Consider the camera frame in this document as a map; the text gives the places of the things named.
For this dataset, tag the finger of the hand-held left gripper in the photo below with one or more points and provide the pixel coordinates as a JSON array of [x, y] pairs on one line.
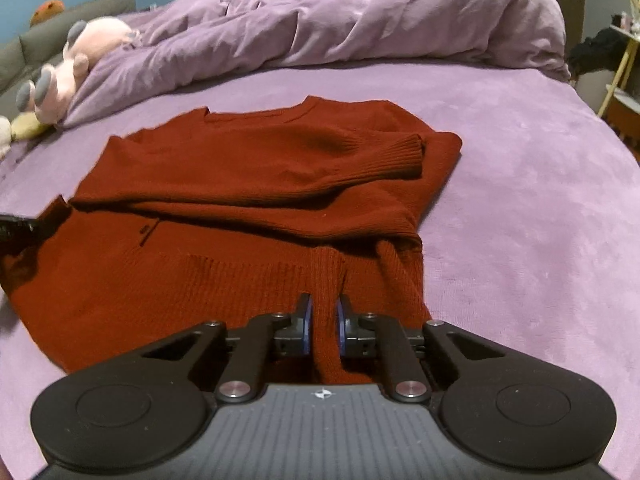
[[17, 230]]

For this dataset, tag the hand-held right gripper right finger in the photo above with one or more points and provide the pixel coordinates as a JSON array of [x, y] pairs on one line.
[[341, 325]]

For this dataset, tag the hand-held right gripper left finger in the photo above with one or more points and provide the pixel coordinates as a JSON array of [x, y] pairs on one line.
[[308, 325]]

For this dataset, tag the red knit cardigan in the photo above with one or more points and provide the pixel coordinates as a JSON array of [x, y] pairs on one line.
[[225, 210]]

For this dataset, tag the pale yellow plush toy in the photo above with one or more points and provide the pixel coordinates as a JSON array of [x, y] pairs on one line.
[[22, 127]]

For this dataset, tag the pink plush toy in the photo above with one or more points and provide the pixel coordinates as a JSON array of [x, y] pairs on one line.
[[85, 65]]

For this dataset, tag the grey sofa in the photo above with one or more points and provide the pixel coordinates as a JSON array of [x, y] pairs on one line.
[[30, 50]]

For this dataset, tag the purple bed sheet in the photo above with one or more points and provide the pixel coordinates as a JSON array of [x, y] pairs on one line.
[[525, 210]]

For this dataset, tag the orange plush toy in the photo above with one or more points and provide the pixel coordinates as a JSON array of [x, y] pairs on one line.
[[47, 10]]

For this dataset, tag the purple duvet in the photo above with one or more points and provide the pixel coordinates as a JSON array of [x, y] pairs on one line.
[[350, 15]]

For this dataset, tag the black cloth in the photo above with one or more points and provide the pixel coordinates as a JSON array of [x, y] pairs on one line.
[[597, 52]]

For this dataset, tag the side table with yellow legs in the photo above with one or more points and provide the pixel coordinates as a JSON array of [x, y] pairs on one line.
[[622, 75]]

